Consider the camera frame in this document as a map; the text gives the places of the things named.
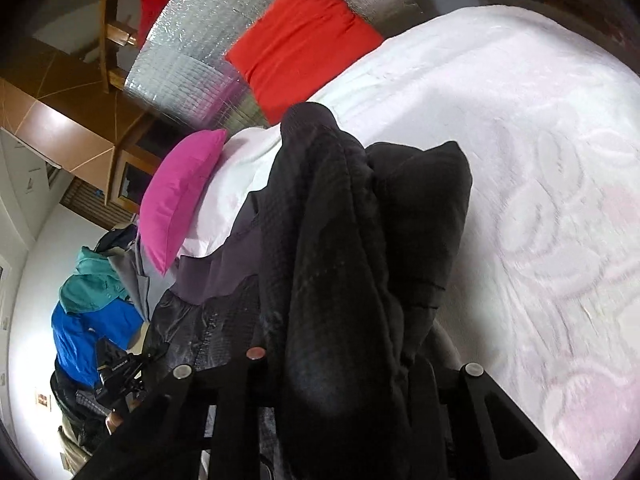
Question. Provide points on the wooden chair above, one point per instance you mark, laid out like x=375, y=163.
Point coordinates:
x=120, y=25

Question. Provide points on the silver foil insulation sheet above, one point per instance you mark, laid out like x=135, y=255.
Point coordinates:
x=200, y=35

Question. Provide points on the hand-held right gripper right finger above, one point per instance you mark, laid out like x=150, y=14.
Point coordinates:
x=430, y=385

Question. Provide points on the dark plaid clothes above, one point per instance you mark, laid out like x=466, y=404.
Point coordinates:
x=80, y=410

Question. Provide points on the blue garment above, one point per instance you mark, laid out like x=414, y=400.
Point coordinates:
x=85, y=340

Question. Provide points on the teal shirt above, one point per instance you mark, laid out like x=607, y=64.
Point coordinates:
x=90, y=280

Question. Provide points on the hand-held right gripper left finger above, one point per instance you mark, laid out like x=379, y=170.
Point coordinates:
x=235, y=385

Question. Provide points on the magenta pillow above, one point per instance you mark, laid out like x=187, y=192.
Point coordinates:
x=180, y=195

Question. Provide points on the white pink embossed blanket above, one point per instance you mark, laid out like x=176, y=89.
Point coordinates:
x=525, y=135

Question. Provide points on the brown wooden cabinet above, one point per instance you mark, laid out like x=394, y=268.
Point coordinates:
x=75, y=125

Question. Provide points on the person's left hand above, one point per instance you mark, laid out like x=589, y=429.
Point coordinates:
x=116, y=419

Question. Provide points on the grey garment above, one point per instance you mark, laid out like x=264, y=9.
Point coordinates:
x=132, y=280

